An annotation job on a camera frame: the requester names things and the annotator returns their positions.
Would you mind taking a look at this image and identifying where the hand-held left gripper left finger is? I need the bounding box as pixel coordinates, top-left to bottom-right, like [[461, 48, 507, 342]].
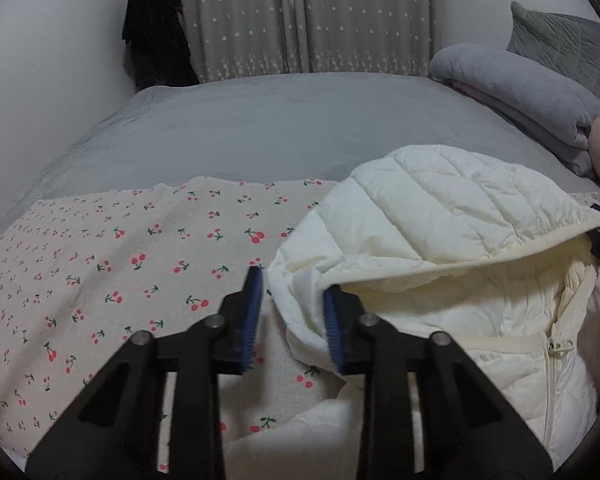
[[25, 266, 266, 480]]

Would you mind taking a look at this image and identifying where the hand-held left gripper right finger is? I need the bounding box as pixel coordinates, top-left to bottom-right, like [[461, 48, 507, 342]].
[[322, 285, 553, 480]]

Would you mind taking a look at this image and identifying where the white puffer jacket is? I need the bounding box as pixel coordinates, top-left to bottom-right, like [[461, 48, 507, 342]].
[[220, 145, 600, 480]]

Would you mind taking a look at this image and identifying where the cherry print cloth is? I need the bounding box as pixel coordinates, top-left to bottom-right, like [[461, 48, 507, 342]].
[[0, 177, 600, 471]]

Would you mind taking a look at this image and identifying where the grey folded blanket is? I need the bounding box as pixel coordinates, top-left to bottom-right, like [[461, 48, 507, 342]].
[[429, 42, 600, 177]]

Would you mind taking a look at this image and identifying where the grey bed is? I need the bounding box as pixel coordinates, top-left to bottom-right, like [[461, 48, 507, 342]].
[[0, 72, 600, 261]]

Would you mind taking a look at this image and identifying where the grey quilted pillow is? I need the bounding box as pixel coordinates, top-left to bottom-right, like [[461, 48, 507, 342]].
[[506, 1, 600, 106]]

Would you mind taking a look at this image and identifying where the black hanging garment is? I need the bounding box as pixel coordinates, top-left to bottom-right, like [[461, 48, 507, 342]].
[[121, 0, 201, 88]]

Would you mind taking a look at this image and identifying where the grey star print curtain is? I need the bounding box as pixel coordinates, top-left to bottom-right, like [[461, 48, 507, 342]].
[[172, 0, 441, 83]]

